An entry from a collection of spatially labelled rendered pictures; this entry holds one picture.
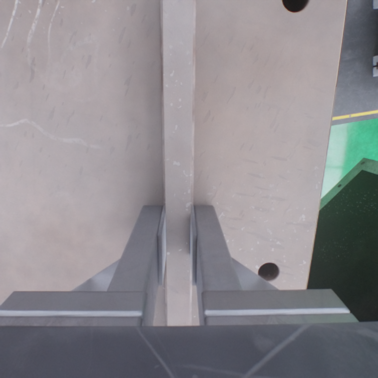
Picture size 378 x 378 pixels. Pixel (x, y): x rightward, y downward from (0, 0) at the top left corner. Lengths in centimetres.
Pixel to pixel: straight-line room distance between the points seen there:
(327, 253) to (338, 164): 102
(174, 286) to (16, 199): 10
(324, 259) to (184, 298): 68
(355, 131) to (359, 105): 41
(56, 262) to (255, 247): 12
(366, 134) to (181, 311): 174
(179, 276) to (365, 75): 134
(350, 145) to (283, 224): 164
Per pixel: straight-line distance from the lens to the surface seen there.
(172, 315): 18
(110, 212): 16
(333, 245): 84
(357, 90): 141
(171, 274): 16
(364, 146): 185
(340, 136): 176
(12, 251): 20
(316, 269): 82
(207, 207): 15
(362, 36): 144
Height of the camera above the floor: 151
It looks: 74 degrees down
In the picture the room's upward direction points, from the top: 175 degrees clockwise
